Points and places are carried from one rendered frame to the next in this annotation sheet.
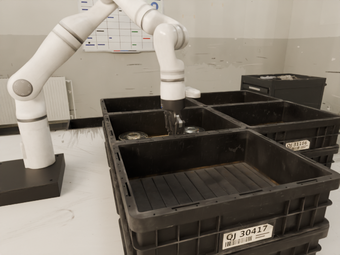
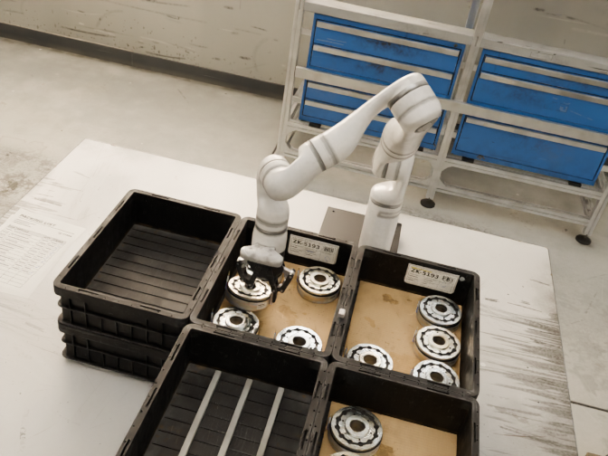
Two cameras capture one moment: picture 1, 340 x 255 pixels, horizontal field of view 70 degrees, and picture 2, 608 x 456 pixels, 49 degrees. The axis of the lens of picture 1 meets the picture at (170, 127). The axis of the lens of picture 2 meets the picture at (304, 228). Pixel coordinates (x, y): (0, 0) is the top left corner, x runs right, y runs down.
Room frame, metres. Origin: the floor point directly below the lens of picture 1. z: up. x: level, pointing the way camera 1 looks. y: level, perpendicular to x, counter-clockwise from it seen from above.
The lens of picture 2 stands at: (1.27, -1.02, 1.91)
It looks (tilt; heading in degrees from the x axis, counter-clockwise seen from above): 36 degrees down; 115
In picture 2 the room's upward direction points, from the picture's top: 10 degrees clockwise
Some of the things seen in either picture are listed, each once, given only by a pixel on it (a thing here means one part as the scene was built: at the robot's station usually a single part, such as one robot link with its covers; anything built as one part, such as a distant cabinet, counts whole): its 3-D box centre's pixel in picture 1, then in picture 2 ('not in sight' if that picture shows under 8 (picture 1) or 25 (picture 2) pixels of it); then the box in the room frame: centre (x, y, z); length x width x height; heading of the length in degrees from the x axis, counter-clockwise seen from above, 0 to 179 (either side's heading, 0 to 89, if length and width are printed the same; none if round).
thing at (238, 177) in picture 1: (210, 183); (155, 267); (0.48, -0.09, 0.87); 0.40 x 0.30 x 0.11; 108
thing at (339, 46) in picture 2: not in sight; (376, 84); (0.20, 1.87, 0.60); 0.72 x 0.03 x 0.56; 18
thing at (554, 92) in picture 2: not in sight; (540, 120); (0.96, 2.12, 0.60); 0.72 x 0.03 x 0.56; 18
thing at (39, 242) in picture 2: not in sight; (20, 249); (0.03, -0.11, 0.70); 0.33 x 0.23 x 0.01; 108
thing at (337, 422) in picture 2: not in sight; (356, 427); (1.08, -0.20, 0.86); 0.10 x 0.10 x 0.01
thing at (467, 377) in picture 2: (149, 116); (406, 331); (1.05, 0.09, 0.87); 0.40 x 0.30 x 0.11; 108
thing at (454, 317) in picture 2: not in sight; (440, 310); (1.09, 0.22, 0.86); 0.10 x 0.10 x 0.01
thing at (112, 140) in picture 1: (169, 124); (280, 282); (0.77, 0.00, 0.92); 0.40 x 0.30 x 0.02; 108
